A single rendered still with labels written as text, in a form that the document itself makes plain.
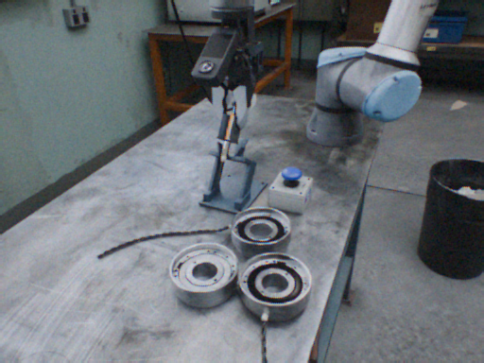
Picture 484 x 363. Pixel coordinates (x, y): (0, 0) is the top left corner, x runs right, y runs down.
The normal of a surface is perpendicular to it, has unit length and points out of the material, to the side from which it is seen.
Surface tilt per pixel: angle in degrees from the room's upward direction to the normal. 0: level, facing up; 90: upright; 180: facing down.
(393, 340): 0
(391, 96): 97
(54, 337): 0
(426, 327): 0
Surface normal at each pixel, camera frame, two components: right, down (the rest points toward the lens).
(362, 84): -0.88, -0.04
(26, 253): -0.03, -0.85
